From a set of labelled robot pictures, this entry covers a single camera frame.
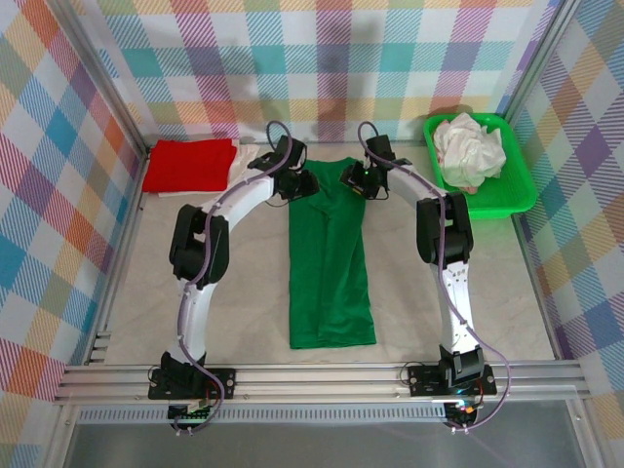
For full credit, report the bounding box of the crumpled white t-shirt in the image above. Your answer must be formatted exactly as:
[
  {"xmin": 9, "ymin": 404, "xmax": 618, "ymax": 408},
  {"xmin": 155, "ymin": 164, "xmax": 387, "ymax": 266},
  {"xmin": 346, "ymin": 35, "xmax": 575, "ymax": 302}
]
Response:
[{"xmin": 432, "ymin": 111, "xmax": 507, "ymax": 189}]

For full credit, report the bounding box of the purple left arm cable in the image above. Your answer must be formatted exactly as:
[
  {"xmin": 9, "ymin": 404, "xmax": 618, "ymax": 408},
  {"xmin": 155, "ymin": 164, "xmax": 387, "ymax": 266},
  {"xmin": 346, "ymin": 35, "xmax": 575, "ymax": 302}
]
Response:
[{"xmin": 175, "ymin": 120, "xmax": 296, "ymax": 433}]

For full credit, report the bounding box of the folded white t-shirt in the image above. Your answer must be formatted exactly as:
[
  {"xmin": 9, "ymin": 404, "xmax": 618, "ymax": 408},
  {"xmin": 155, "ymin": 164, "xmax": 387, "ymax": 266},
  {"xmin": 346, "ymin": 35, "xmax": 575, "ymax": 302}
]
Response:
[{"xmin": 158, "ymin": 140, "xmax": 262, "ymax": 199}]

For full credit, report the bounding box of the folded red t-shirt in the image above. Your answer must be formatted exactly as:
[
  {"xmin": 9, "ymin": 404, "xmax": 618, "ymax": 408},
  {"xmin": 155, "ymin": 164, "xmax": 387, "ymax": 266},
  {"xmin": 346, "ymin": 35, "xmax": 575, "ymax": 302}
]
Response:
[{"xmin": 141, "ymin": 139, "xmax": 239, "ymax": 194}]

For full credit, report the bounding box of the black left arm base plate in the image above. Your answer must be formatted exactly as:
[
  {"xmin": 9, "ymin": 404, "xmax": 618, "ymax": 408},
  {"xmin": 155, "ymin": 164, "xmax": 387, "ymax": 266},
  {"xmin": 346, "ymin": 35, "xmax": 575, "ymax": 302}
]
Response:
[{"xmin": 147, "ymin": 368, "xmax": 238, "ymax": 402}]

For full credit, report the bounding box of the green plastic basket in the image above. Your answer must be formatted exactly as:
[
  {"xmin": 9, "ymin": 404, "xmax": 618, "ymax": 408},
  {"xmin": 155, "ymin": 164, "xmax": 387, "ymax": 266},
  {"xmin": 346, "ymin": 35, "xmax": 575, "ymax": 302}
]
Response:
[{"xmin": 422, "ymin": 112, "xmax": 538, "ymax": 220}]

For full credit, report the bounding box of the aluminium side rail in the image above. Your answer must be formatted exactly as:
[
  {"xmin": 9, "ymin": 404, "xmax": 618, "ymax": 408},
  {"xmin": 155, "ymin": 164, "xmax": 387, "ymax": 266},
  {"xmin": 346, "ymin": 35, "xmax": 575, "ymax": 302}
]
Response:
[
  {"xmin": 85, "ymin": 150, "xmax": 150, "ymax": 367},
  {"xmin": 509, "ymin": 214, "xmax": 566, "ymax": 365}
]

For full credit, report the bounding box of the aluminium mounting rail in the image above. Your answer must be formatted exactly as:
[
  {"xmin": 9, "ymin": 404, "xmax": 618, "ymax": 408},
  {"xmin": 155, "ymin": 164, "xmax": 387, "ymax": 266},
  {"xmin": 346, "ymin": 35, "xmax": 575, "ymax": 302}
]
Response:
[{"xmin": 53, "ymin": 360, "xmax": 591, "ymax": 406}]

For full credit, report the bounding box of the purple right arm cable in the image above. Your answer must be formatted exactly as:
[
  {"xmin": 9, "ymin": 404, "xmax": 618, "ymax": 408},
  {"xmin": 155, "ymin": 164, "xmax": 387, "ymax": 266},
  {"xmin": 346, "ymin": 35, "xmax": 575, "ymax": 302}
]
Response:
[{"xmin": 358, "ymin": 121, "xmax": 514, "ymax": 434}]

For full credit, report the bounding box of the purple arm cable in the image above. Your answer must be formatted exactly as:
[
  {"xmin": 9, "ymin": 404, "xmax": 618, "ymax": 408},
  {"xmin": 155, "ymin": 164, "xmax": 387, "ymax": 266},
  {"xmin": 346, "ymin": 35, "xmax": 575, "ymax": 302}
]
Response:
[
  {"xmin": 175, "ymin": 120, "xmax": 296, "ymax": 433},
  {"xmin": 358, "ymin": 121, "xmax": 514, "ymax": 434}
]

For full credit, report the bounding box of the slotted cable duct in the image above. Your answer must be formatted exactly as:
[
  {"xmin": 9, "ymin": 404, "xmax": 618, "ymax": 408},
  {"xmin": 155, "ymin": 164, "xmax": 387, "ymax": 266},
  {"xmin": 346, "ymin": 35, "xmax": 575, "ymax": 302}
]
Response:
[{"xmin": 77, "ymin": 408, "xmax": 448, "ymax": 424}]

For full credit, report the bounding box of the green t-shirt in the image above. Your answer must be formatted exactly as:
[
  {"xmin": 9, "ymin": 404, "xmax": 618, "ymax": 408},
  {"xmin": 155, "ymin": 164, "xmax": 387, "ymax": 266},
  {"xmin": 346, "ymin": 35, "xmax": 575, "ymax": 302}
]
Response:
[{"xmin": 287, "ymin": 156, "xmax": 379, "ymax": 350}]

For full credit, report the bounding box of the aluminium frame post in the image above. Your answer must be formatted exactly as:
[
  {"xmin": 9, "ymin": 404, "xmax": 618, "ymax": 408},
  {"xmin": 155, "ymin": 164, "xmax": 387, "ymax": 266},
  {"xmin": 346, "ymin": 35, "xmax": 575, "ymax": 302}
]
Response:
[
  {"xmin": 48, "ymin": 0, "xmax": 160, "ymax": 157},
  {"xmin": 496, "ymin": 0, "xmax": 584, "ymax": 128}
]

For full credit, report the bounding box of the grey metal panel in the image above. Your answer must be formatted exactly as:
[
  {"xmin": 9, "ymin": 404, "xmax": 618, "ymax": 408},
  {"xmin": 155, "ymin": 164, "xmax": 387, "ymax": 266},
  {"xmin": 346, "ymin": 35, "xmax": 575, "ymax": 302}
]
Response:
[{"xmin": 62, "ymin": 422, "xmax": 586, "ymax": 468}]

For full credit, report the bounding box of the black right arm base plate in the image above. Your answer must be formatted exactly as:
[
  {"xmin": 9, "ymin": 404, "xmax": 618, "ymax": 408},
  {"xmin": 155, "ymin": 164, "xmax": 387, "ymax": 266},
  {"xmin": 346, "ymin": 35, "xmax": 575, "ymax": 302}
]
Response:
[{"xmin": 407, "ymin": 363, "xmax": 498, "ymax": 396}]

